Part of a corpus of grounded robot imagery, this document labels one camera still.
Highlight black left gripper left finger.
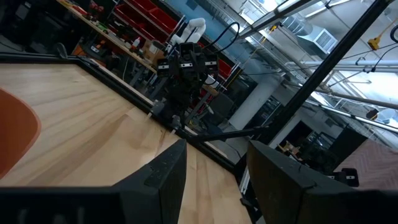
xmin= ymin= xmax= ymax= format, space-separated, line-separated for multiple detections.
xmin=111 ymin=139 xmax=188 ymax=224

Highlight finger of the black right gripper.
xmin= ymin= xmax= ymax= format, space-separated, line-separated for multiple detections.
xmin=156 ymin=57 xmax=171 ymax=78
xmin=203 ymin=53 xmax=219 ymax=75

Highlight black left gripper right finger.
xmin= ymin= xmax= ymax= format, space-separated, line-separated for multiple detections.
xmin=247 ymin=139 xmax=353 ymax=224

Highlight red storage bin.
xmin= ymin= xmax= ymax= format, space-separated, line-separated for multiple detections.
xmin=217 ymin=58 xmax=233 ymax=80

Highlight cardboard box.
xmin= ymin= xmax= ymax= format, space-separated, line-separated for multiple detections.
xmin=142 ymin=39 xmax=166 ymax=65

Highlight red storage bins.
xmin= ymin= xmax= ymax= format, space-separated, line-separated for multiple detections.
xmin=114 ymin=0 xmax=178 ymax=35

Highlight white column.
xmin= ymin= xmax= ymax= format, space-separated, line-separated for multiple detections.
xmin=228 ymin=77 xmax=282 ymax=131

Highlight wooden workbench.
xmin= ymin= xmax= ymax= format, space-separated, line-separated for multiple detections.
xmin=57 ymin=0 xmax=158 ymax=74

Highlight brown herringbone board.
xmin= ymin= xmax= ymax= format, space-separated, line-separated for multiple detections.
xmin=334 ymin=138 xmax=398 ymax=191

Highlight grey ventilation unit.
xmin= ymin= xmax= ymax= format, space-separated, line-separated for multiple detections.
xmin=296 ymin=24 xmax=339 ymax=55

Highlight grey ceiling pipe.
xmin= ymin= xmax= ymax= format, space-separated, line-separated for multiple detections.
xmin=284 ymin=60 xmax=398 ymax=73

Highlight orange plastic basket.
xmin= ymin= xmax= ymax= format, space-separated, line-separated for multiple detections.
xmin=0 ymin=88 xmax=42 ymax=180

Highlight yellow hanging plug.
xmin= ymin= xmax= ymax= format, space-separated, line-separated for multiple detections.
xmin=366 ymin=34 xmax=382 ymax=51

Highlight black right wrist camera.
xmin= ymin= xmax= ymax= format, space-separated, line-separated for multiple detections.
xmin=178 ymin=42 xmax=197 ymax=62

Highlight black looped cable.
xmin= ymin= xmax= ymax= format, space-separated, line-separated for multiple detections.
xmin=211 ymin=21 xmax=241 ymax=54

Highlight black frame brace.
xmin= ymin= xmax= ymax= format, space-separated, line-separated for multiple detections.
xmin=186 ymin=126 xmax=270 ymax=144

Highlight silver ceiling rail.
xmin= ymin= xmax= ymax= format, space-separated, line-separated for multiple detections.
xmin=306 ymin=98 xmax=398 ymax=134

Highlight black frame post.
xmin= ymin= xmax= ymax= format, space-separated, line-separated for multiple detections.
xmin=267 ymin=0 xmax=394 ymax=142

